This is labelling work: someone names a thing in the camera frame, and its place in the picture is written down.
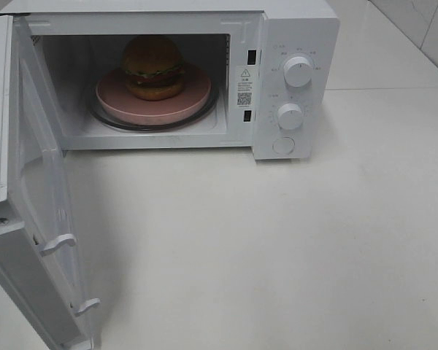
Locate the round white door button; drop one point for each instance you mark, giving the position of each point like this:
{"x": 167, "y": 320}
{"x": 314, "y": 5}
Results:
{"x": 284, "y": 146}

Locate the burger with lettuce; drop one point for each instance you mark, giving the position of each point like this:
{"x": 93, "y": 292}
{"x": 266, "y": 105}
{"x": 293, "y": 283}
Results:
{"x": 153, "y": 67}

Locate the pink round plate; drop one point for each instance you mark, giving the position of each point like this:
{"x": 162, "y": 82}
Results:
{"x": 155, "y": 104}

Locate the white microwave door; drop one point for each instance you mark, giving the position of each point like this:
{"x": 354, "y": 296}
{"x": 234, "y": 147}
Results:
{"x": 40, "y": 266}

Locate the lower white timer knob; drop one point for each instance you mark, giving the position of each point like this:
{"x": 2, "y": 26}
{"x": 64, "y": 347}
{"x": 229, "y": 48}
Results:
{"x": 290, "y": 116}

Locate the white warning label sticker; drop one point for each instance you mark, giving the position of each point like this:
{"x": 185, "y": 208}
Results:
{"x": 245, "y": 83}

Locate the white microwave oven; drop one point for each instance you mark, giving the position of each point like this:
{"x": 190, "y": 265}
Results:
{"x": 83, "y": 41}

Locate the upper white power knob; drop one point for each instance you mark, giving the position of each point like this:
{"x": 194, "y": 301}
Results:
{"x": 297, "y": 70}

